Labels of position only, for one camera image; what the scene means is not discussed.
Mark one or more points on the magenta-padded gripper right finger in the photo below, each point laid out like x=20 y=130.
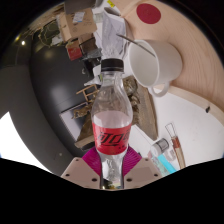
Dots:
x=141 y=171

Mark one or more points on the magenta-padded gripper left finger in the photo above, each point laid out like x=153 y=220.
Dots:
x=81 y=171

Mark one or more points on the clear red-labelled drink bottle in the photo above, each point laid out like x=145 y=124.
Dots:
x=111 y=133

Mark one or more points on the colourful painted book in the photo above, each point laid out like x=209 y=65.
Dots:
x=166 y=165

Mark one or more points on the small paint jar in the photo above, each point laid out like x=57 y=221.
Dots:
x=160 y=146

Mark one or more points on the wooden easel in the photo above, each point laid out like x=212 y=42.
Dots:
x=87 y=92

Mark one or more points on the white ceramic mug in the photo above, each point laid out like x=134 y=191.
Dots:
x=166 y=63

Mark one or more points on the red box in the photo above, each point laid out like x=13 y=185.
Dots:
x=74 y=51

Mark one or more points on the folded newspaper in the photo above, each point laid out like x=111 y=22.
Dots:
x=113 y=36

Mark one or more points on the brown cardboard box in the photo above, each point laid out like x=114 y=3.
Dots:
x=78 y=26

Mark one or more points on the flat round red coaster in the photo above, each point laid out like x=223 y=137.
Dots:
x=148 y=13

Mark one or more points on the black wall screen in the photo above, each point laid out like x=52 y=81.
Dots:
x=71 y=123

